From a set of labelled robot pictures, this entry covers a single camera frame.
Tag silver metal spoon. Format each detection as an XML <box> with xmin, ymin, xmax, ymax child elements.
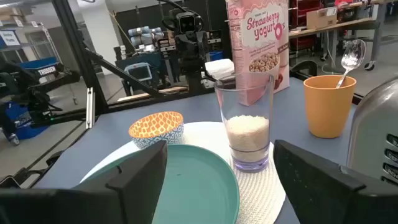
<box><xmin>335</xmin><ymin>39</ymin><xmax>367</xmax><ymax>89</ymax></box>

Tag blue grey fabric rolls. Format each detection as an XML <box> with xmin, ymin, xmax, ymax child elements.
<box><xmin>127</xmin><ymin>26</ymin><xmax>164</xmax><ymax>46</ymax></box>

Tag red cabinet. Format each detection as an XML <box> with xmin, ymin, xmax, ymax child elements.
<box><xmin>289</xmin><ymin>0</ymin><xmax>324</xmax><ymax>50</ymax></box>

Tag white round woven placemat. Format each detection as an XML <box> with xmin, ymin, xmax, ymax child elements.
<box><xmin>80</xmin><ymin>121</ymin><xmax>286</xmax><ymax>224</ymax></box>

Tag white plastic bag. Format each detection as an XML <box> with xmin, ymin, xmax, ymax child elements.
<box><xmin>205</xmin><ymin>58</ymin><xmax>236</xmax><ymax>80</ymax></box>

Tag teal round plate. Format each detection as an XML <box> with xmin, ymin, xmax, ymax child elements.
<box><xmin>81</xmin><ymin>144</ymin><xmax>241</xmax><ymax>224</ymax></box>

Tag wooden workbench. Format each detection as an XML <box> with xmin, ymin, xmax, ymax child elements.
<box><xmin>288</xmin><ymin>17</ymin><xmax>383</xmax><ymax>71</ymax></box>

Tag blue crate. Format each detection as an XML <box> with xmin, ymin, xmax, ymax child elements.
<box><xmin>20</xmin><ymin>56</ymin><xmax>60</xmax><ymax>71</ymax></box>

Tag blue storage bin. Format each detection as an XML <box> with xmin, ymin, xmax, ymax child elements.
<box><xmin>0</xmin><ymin>102</ymin><xmax>49</xmax><ymax>141</ymax></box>

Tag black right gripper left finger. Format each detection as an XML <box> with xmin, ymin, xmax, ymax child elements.
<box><xmin>0</xmin><ymin>139</ymin><xmax>169</xmax><ymax>224</ymax></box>

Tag small blue bin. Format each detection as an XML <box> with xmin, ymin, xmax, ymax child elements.
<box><xmin>208</xmin><ymin>50</ymin><xmax>224</xmax><ymax>62</ymax></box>

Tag cardboard box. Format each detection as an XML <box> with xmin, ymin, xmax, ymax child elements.
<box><xmin>306</xmin><ymin>6</ymin><xmax>338</xmax><ymax>30</ymax></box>

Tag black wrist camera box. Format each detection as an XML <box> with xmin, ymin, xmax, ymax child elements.
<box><xmin>177</xmin><ymin>11</ymin><xmax>197</xmax><ymax>34</ymax></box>

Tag blue wall sign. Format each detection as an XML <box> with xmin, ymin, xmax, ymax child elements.
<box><xmin>0</xmin><ymin>30</ymin><xmax>21</xmax><ymax>47</ymax></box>

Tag clear glass with white grains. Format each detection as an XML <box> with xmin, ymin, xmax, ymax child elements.
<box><xmin>213</xmin><ymin>72</ymin><xmax>275</xmax><ymax>174</ymax></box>

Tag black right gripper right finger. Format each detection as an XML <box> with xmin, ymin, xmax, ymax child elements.
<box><xmin>273</xmin><ymin>139</ymin><xmax>398</xmax><ymax>224</ymax></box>

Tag small grey monitor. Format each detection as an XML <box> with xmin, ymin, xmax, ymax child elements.
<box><xmin>124</xmin><ymin>62</ymin><xmax>153</xmax><ymax>82</ymax></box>

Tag silver four-slot toaster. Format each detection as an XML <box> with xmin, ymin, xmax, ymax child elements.
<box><xmin>346</xmin><ymin>76</ymin><xmax>398</xmax><ymax>187</ymax></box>

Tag orange plastic cup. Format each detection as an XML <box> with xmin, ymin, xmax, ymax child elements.
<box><xmin>303</xmin><ymin>75</ymin><xmax>358</xmax><ymax>139</ymax></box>

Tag pink strawberry cereal box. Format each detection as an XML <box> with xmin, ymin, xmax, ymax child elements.
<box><xmin>225</xmin><ymin>0</ymin><xmax>290</xmax><ymax>106</ymax></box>

